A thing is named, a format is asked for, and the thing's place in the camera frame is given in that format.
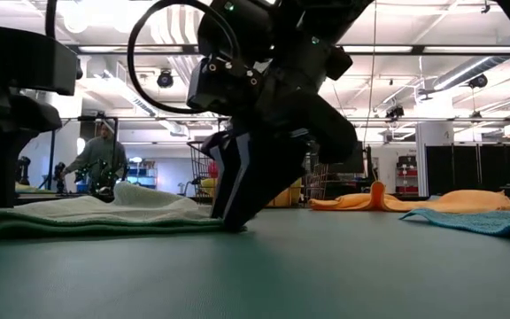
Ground orange microfiber towel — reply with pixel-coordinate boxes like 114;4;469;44
306;180;510;214

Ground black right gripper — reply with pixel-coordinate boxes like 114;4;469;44
200;66;359;234

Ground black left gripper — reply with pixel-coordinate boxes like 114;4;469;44
0;90;64;210

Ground yellow microfiber towel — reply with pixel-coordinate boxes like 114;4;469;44
200;176;304;208

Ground shelf with blue bins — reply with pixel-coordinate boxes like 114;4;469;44
126;161;158;190

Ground person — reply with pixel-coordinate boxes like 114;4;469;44
62;120;128;196

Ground light green microfiber towel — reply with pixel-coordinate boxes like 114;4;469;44
0;181;247;243

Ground black background rig frame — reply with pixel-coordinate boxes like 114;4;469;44
44;114;120;190

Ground black room divider panels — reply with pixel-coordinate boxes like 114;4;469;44
425;135;510;198

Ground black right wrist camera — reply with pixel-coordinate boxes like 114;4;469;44
185;56;266;117

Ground shelf with red bins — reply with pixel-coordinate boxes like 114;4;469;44
395;154;419;196

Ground dark wire basket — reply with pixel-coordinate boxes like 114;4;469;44
186;139;335;209

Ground black metal rig frame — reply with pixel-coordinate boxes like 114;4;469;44
14;192;121;206

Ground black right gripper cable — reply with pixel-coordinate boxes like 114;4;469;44
126;0;243;115

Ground teal microfiber towel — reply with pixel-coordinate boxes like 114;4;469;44
398;202;510;238

